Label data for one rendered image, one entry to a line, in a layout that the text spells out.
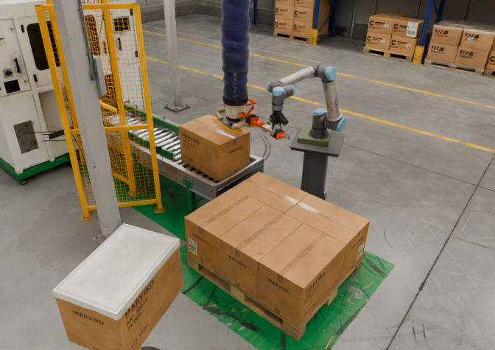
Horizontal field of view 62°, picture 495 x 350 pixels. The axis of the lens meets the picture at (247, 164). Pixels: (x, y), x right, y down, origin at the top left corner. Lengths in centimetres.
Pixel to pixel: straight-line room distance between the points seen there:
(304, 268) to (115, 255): 132
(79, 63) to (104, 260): 160
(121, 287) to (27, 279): 191
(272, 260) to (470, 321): 166
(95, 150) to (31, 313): 137
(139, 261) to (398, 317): 213
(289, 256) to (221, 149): 121
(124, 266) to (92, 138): 150
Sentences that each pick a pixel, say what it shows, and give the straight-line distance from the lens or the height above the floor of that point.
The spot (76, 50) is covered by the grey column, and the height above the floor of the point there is 185.
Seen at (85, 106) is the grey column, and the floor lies 141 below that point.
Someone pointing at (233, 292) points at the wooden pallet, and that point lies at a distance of 353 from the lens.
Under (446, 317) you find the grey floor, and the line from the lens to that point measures 380.
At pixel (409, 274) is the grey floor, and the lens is 404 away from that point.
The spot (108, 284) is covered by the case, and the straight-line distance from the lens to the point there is 237.
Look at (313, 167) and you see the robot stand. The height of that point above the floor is 48.
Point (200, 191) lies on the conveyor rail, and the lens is 398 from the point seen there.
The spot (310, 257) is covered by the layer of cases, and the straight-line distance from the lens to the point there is 315.
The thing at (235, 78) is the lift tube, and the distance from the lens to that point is 356.
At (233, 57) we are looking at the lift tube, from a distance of 349.
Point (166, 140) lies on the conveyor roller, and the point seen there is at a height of 51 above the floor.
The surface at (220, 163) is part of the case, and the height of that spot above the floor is 76.
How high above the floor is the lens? 265
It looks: 30 degrees down
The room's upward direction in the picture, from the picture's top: 1 degrees clockwise
